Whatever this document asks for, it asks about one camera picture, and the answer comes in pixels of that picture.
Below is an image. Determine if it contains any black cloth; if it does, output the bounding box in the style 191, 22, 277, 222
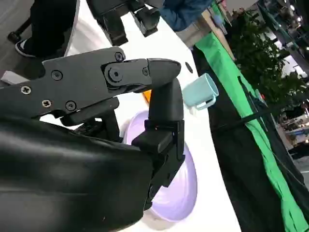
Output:
192, 44, 309, 232

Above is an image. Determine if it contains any black strap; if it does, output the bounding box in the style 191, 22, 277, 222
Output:
211, 103, 287, 132

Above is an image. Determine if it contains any black chair caster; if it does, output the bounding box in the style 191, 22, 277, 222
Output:
7, 30, 20, 43

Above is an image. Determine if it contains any pale green mug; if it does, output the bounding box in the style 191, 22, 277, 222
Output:
182, 73, 220, 111

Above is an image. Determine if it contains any lilac plate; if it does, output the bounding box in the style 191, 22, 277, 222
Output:
120, 110, 198, 222

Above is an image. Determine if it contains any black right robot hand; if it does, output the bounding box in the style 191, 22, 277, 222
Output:
0, 46, 186, 232

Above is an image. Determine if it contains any person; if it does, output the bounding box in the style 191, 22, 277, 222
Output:
14, 0, 80, 58
158, 0, 214, 32

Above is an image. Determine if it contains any green leafy plant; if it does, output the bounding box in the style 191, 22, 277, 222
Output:
228, 9, 309, 107

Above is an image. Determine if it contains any green cloth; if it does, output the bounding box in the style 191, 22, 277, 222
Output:
195, 0, 305, 232

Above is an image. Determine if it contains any orange white toy bread roll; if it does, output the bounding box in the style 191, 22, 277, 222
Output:
141, 89, 152, 106

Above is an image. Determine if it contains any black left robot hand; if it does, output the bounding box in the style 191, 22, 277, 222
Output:
86, 0, 163, 46

